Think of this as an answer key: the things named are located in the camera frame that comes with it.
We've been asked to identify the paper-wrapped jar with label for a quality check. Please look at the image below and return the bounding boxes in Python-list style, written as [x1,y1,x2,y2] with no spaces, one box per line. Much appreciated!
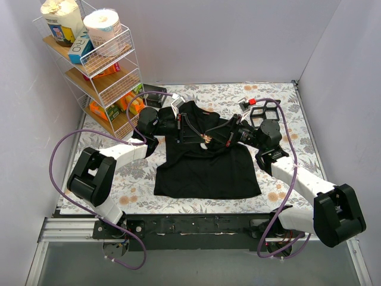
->
[40,0,84,47]

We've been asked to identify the black t-shirt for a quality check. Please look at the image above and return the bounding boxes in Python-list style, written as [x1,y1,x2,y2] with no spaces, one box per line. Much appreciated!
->
[153,100,263,200]

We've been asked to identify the yellow orange box bottom shelf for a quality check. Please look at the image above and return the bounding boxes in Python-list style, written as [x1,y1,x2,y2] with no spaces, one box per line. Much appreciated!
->
[115,91,145,116]

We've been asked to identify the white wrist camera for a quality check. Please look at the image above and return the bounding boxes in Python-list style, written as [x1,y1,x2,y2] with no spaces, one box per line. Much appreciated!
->
[238,98,257,121]
[170,93,186,117]

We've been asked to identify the orange snack box middle shelf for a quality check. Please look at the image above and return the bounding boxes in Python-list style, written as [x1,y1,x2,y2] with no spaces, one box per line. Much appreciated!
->
[92,62,121,79]

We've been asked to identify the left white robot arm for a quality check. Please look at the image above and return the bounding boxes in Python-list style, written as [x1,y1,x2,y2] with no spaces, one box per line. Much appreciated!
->
[67,107,205,238]

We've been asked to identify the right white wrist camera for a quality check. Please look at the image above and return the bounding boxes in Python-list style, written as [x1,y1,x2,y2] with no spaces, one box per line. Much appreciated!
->
[238,98,257,121]

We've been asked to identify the black box on table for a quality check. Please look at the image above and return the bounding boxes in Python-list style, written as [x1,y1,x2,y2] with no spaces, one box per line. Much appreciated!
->
[143,84,167,108]

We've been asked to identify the wrapped toilet paper roll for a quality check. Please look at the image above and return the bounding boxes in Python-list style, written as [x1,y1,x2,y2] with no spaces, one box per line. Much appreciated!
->
[83,8,123,57]

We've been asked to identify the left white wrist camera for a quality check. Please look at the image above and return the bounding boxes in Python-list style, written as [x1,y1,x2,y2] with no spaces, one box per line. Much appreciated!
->
[170,93,186,117]

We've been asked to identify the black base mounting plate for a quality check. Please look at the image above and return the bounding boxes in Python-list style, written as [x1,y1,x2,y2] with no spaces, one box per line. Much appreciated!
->
[92,213,307,253]

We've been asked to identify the aluminium frame rail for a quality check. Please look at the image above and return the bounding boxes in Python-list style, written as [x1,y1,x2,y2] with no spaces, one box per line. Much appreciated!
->
[27,214,371,285]

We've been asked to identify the green box bottom shelf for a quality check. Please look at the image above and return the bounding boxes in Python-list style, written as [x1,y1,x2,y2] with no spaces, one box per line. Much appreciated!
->
[106,104,120,122]

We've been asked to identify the white wire shelf rack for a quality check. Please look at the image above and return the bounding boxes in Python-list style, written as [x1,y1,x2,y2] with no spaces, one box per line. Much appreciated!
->
[34,1,143,139]

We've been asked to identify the blue and white box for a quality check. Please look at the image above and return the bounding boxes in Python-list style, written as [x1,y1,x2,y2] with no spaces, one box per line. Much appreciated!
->
[68,27,94,64]

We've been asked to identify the orange box bottom left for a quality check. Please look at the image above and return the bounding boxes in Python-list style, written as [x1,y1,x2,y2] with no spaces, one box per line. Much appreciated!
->
[89,101,108,120]

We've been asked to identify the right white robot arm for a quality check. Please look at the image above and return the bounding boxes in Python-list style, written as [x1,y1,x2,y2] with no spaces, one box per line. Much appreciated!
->
[205,116,366,247]

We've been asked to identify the floral tablecloth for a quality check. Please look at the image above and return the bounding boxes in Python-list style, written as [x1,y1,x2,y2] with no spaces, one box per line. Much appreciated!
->
[60,83,333,215]

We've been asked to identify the black display case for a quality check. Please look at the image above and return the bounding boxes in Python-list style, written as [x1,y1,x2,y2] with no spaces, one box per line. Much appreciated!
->
[263,100,280,122]
[249,107,267,128]

